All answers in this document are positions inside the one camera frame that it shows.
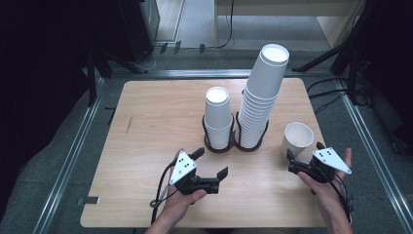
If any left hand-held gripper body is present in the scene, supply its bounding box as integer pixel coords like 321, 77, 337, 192
169, 149, 220, 196

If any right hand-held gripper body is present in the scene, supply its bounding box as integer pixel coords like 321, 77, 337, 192
287, 146, 353, 183

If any black double cup holder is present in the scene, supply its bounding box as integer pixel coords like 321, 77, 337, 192
202, 89, 270, 154

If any single white paper cup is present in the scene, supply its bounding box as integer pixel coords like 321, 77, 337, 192
281, 122, 316, 161

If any tall stack of white cups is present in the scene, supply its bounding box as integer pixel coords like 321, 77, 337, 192
238, 43, 290, 149

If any person's right hand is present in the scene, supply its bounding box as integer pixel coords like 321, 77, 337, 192
297, 147, 354, 213

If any person's left hand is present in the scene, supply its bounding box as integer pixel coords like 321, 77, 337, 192
162, 148, 207, 225

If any short stack of white cups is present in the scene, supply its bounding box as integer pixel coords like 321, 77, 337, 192
204, 86, 234, 150

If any black floor tape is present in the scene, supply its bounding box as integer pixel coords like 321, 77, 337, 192
104, 106, 117, 126

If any black tripod stand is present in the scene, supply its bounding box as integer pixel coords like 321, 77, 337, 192
86, 48, 149, 108
291, 0, 378, 105

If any grey tape piece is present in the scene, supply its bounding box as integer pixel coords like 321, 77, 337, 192
76, 196, 100, 207

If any black cabinet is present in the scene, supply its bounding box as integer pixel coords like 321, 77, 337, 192
118, 0, 161, 63

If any light wooden shelf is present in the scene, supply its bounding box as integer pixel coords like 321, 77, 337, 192
213, 0, 368, 50

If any dark curtain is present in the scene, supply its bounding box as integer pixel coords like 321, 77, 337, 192
0, 0, 125, 222

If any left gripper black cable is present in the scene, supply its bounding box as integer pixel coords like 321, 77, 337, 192
149, 161, 179, 225

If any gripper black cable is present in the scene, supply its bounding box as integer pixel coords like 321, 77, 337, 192
149, 161, 179, 225
324, 172, 355, 225

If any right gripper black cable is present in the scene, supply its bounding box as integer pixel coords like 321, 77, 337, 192
324, 172, 355, 225

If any black floor cable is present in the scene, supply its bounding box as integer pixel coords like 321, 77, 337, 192
308, 89, 346, 99
306, 77, 340, 94
314, 94, 346, 115

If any aluminium frame rail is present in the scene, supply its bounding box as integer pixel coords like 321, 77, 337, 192
32, 77, 105, 234
110, 68, 339, 80
334, 77, 413, 234

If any white cable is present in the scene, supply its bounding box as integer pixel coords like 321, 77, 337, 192
135, 45, 164, 74

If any black hanging cable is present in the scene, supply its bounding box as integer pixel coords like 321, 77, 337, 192
215, 0, 236, 50

